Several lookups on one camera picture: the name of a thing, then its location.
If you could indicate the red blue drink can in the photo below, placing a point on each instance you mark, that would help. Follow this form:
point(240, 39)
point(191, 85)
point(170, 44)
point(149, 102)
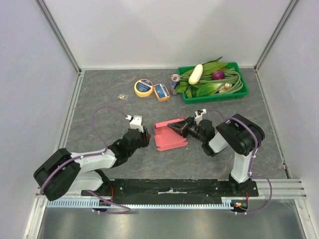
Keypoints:
point(175, 79)

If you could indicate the green plastic tray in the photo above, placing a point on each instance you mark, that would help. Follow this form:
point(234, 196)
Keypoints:
point(238, 95)

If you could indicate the orange blue sponge block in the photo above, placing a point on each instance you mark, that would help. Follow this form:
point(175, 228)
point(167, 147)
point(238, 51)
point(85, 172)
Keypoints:
point(161, 92)

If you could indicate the white cucumber vegetable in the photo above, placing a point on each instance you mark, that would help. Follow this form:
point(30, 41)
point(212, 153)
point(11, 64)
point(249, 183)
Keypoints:
point(196, 74)

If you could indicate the purple onion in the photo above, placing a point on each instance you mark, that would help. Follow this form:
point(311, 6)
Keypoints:
point(218, 75)

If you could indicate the green long beans bundle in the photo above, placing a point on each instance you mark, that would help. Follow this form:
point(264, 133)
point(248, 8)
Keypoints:
point(209, 87)

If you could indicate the yellow tape roll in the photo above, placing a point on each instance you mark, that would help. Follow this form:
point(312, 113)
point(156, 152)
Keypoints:
point(143, 88)

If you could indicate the pink cardboard box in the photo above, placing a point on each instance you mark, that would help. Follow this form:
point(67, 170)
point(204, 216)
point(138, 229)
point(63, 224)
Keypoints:
point(166, 138)

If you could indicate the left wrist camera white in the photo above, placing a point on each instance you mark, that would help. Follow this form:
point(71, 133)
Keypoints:
point(135, 122)

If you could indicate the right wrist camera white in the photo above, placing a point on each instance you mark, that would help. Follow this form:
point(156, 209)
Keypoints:
point(199, 115)

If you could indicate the mushroom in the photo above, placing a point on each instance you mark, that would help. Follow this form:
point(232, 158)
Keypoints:
point(225, 87)

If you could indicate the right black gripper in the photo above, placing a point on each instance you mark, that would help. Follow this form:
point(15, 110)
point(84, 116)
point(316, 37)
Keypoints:
point(187, 127)

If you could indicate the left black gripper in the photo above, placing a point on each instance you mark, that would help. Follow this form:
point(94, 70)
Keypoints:
point(143, 144)

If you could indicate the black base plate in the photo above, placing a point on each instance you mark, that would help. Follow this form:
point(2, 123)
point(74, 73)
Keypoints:
point(174, 191)

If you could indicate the green leafy vegetable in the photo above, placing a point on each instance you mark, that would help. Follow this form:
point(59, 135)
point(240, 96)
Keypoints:
point(208, 67)

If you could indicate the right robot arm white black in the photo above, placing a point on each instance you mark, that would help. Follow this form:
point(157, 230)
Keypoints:
point(237, 132)

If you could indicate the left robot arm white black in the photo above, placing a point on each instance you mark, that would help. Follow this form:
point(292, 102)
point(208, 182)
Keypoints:
point(65, 172)

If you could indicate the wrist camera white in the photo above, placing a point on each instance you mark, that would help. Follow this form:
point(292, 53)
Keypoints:
point(135, 122)
point(199, 115)

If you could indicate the small clear plastic bag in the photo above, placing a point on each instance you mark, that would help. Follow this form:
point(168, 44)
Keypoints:
point(123, 97)

